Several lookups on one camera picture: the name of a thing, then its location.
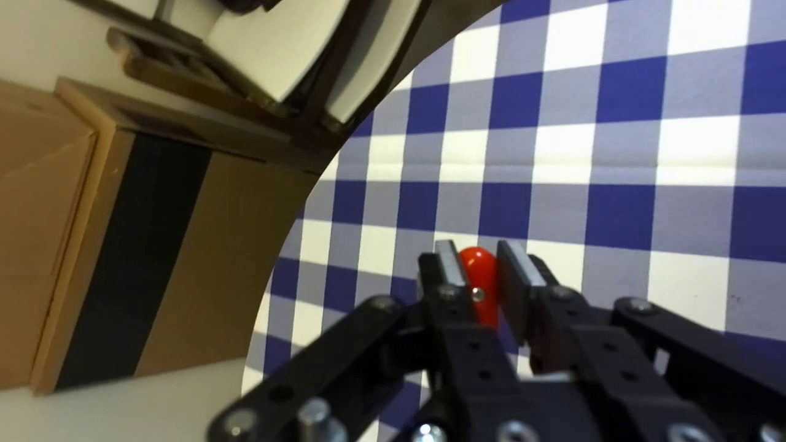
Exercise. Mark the metal spoon red handle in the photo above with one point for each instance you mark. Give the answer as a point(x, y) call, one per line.
point(479, 269)

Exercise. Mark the brown wooden cabinet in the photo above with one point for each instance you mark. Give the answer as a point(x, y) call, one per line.
point(133, 240)

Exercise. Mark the blue white checkered tablecloth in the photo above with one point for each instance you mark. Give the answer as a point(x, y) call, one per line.
point(634, 147)

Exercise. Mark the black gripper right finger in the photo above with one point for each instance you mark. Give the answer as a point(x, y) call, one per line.
point(649, 375)

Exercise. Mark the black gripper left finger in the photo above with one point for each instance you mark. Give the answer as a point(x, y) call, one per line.
point(349, 375)

